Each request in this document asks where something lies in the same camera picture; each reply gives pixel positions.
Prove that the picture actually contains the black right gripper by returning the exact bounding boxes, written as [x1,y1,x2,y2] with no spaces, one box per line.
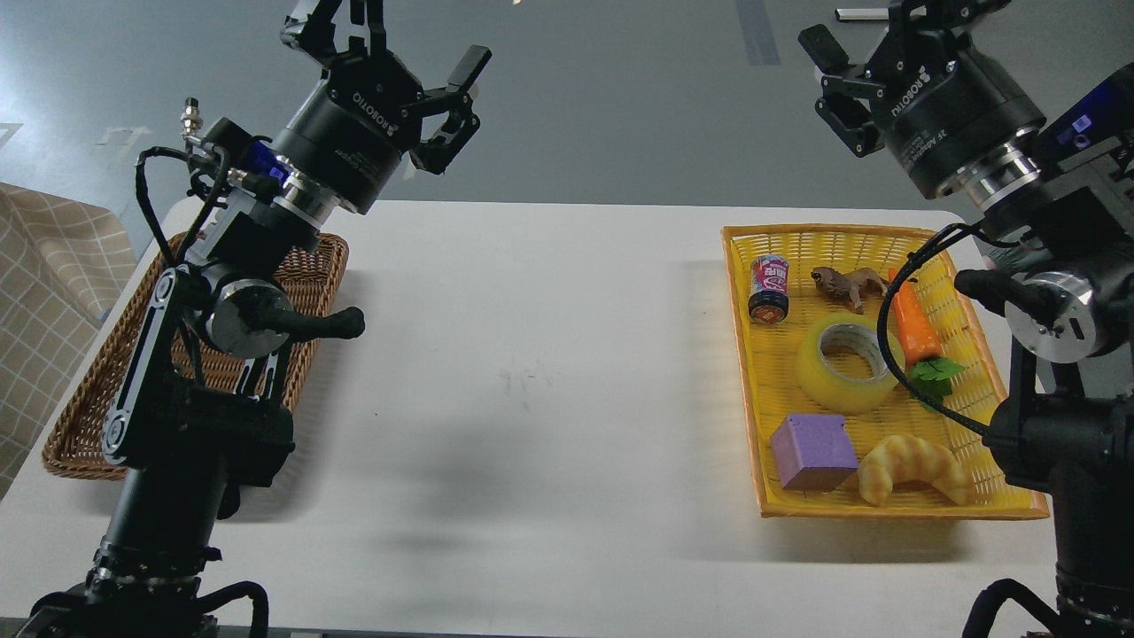
[798,1,1046,199]

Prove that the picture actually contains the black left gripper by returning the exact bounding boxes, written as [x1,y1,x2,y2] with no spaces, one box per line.
[273,1,493,214]

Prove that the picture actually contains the yellow tape roll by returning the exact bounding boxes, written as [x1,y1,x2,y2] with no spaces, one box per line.
[794,312,905,415]

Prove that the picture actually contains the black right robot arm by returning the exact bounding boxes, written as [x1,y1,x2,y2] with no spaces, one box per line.
[798,1,1133,637]

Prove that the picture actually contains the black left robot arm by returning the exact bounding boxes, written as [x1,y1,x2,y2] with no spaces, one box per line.
[18,1,493,637]

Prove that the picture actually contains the white metal bar on floor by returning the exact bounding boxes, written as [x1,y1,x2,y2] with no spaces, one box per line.
[833,8,889,23]

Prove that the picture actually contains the small pink drink can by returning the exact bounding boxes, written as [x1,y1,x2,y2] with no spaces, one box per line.
[748,253,789,324]

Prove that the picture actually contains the orange toy carrot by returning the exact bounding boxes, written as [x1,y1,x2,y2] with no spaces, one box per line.
[890,280,964,405]

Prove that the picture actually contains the beige checkered cloth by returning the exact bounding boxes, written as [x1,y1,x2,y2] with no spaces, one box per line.
[1,184,137,492]

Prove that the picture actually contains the yellow plastic basket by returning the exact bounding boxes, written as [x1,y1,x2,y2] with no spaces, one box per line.
[722,222,1049,520]

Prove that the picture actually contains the purple cube block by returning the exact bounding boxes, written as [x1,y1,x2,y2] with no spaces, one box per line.
[770,412,858,493]

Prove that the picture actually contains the toy croissant bread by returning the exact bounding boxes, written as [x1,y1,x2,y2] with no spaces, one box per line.
[858,433,975,507]

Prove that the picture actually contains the brown wicker basket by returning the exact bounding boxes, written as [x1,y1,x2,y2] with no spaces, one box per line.
[42,233,349,480]

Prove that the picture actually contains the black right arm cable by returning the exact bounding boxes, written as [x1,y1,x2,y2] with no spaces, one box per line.
[875,223,1019,440]

